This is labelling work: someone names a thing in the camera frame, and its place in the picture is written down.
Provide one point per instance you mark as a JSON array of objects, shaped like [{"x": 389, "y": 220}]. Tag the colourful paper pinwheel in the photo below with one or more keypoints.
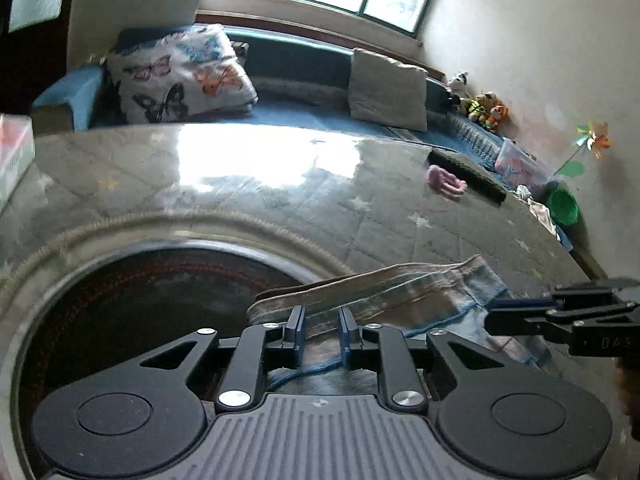
[{"x": 592, "y": 139}]

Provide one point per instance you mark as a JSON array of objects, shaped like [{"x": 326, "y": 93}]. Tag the yellow green plush toy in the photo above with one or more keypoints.
[{"x": 477, "y": 107}]

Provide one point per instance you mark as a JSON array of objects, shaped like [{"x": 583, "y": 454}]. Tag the butterfly print pillow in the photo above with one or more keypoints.
[{"x": 181, "y": 76}]

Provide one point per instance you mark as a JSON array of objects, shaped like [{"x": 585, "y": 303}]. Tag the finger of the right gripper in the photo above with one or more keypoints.
[
  {"x": 597, "y": 293},
  {"x": 601, "y": 332}
]

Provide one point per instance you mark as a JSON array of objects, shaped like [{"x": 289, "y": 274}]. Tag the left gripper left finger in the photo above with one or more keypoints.
[{"x": 141, "y": 415}]

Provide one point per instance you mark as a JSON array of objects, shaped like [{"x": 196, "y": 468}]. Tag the quilted star table cover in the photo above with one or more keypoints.
[{"x": 339, "y": 203}]

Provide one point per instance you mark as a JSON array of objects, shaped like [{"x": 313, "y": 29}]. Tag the orange plush toy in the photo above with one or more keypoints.
[{"x": 495, "y": 117}]

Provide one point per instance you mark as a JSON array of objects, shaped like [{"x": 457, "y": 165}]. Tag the green plastic bucket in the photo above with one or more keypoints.
[{"x": 563, "y": 207}]

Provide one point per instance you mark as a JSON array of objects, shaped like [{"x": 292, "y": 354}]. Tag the dark wooden door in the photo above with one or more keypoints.
[{"x": 33, "y": 50}]

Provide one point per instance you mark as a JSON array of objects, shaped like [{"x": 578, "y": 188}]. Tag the black white plush toy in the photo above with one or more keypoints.
[{"x": 456, "y": 87}]

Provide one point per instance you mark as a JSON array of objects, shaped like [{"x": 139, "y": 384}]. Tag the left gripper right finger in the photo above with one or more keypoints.
[{"x": 490, "y": 412}]

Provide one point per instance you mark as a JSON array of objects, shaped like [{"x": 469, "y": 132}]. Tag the white tissue box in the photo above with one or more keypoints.
[{"x": 17, "y": 153}]

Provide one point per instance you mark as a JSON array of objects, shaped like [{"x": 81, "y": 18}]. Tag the grey plain cushion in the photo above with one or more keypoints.
[{"x": 386, "y": 91}]

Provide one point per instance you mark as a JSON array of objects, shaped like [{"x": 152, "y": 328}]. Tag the white crumpled cloth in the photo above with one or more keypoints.
[{"x": 540, "y": 211}]

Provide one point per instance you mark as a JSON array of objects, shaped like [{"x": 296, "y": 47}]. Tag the black remote control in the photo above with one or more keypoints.
[{"x": 478, "y": 178}]

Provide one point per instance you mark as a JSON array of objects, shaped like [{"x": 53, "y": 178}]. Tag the striped blue beige garment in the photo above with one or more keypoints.
[{"x": 412, "y": 297}]

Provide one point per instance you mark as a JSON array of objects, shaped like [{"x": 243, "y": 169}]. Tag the clear plastic storage box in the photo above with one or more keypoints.
[{"x": 518, "y": 168}]

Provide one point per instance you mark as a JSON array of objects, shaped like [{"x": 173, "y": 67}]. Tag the blue sofa bench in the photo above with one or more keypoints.
[{"x": 299, "y": 81}]

